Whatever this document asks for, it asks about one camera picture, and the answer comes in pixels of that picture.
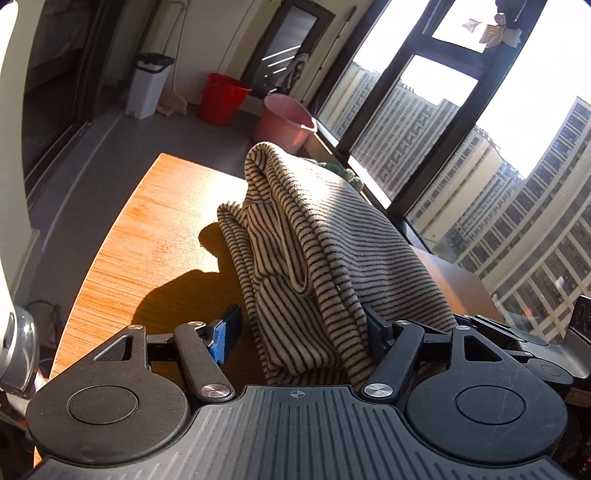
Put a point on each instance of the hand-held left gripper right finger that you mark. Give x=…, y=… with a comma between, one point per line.
x=375, y=334

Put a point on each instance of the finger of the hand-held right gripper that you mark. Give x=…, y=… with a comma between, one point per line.
x=508, y=332

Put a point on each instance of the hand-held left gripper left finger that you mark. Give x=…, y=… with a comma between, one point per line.
x=226, y=337

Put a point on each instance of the striped knit garment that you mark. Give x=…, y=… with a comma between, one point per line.
x=323, y=230

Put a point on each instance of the row of apartment buildings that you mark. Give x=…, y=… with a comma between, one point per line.
x=531, y=221

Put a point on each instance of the green knitted slipper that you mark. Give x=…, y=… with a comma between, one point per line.
x=344, y=171

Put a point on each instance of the pink bucket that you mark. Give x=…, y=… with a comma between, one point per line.
x=284, y=122

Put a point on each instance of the red bucket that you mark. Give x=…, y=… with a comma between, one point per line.
x=224, y=99

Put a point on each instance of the broom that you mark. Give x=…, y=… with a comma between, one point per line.
x=173, y=99

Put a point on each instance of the white trash bin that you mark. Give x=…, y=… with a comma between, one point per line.
x=147, y=87

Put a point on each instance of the grey cloth on door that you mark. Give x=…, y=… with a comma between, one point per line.
x=295, y=69

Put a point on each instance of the long thin pole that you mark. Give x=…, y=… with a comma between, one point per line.
x=336, y=46

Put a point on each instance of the hanging white cloth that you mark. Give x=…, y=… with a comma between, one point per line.
x=496, y=30

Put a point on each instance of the dark glass door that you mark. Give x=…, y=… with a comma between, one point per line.
x=288, y=37

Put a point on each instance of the dark sliding door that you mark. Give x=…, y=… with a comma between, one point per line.
x=69, y=69

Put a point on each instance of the black window frame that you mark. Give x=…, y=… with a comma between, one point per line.
x=401, y=92

